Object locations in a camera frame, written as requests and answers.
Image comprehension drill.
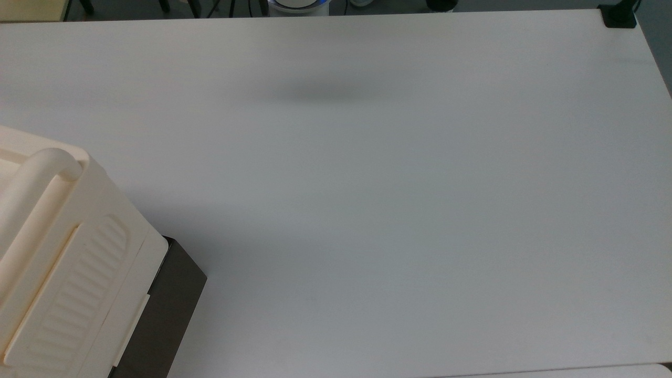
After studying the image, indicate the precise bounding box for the cream plastic cabinet body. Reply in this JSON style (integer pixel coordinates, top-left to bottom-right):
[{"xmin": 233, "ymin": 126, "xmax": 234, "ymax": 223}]
[{"xmin": 0, "ymin": 125, "xmax": 170, "ymax": 378}]

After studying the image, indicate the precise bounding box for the dark brown drawer box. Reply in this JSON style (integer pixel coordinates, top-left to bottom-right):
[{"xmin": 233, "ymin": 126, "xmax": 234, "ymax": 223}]
[{"xmin": 108, "ymin": 236, "xmax": 208, "ymax": 378}]

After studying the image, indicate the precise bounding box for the black table clamp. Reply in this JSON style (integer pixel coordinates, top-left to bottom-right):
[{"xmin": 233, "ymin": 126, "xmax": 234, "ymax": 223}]
[{"xmin": 598, "ymin": 0, "xmax": 643, "ymax": 29}]

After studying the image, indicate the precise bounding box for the white robot base blue ring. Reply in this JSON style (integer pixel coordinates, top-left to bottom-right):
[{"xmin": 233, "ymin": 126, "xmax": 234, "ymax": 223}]
[{"xmin": 267, "ymin": 0, "xmax": 331, "ymax": 17}]

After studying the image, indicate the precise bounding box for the cream tubular carry handle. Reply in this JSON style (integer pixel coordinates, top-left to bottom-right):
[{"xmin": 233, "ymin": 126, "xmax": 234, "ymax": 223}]
[{"xmin": 0, "ymin": 148, "xmax": 85, "ymax": 297}]

